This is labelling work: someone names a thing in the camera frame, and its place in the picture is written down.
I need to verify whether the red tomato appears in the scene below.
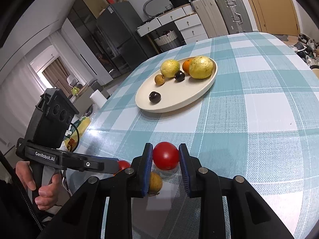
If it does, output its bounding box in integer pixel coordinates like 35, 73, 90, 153
117, 160, 131, 171
153, 142, 179, 170

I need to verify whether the small brown kiwi fruit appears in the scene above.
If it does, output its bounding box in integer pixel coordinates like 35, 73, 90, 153
148, 172, 163, 195

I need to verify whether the dark plum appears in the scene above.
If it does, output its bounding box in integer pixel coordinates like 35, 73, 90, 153
174, 71, 185, 82
149, 91, 161, 104

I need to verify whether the person's left hand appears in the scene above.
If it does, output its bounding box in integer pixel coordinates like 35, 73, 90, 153
15, 160, 62, 211

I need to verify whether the yellow plastic bag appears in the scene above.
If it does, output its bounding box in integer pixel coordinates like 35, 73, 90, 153
64, 117, 91, 152

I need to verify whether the cream oval plate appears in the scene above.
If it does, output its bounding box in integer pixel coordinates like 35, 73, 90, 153
135, 59, 219, 113

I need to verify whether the white paper towel roll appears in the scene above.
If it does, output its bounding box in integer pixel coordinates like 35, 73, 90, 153
90, 90, 107, 109

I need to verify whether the small brown round fruit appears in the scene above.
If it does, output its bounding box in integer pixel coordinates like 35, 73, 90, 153
154, 74, 165, 86

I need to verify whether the teal checked tablecloth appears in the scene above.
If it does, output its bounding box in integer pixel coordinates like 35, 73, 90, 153
77, 32, 318, 238

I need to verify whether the large yellow citrus fruit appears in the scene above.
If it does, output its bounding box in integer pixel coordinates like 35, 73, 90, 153
160, 59, 180, 78

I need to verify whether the orange tangerine on plate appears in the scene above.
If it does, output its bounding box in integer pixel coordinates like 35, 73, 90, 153
182, 57, 194, 74

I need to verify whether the yellow-green citrus fruit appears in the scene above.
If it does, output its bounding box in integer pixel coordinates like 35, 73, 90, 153
189, 56, 214, 79

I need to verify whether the white drawer cabinet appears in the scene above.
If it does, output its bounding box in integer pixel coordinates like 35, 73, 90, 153
137, 4, 208, 45

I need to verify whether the black refrigerator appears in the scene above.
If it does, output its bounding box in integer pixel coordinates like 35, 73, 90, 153
97, 1, 157, 71

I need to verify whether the beige suitcase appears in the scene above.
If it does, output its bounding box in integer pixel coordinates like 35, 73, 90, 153
192, 0, 229, 38

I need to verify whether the white oval mirror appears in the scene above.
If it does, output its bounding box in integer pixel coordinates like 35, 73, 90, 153
143, 0, 173, 17

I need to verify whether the silver suitcase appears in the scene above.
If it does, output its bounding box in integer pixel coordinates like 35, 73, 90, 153
215, 0, 252, 35

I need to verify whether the wooden door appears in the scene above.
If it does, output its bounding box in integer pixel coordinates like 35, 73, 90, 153
248, 0, 299, 36

